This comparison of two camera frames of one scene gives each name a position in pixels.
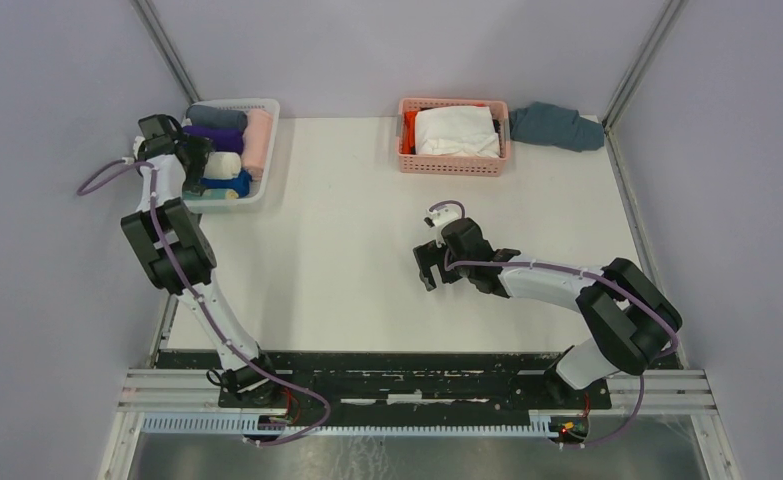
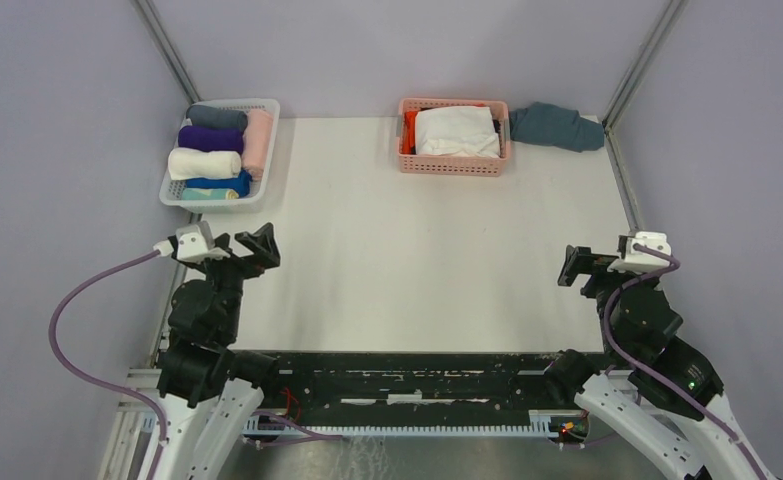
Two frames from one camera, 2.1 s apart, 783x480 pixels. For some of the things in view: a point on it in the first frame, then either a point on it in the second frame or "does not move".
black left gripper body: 196,151 to 228,273
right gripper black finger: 427,255 to 580,260
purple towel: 225,139 does not move
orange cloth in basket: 409,131 does not move
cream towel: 222,165 does not move
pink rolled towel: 256,143 does not move
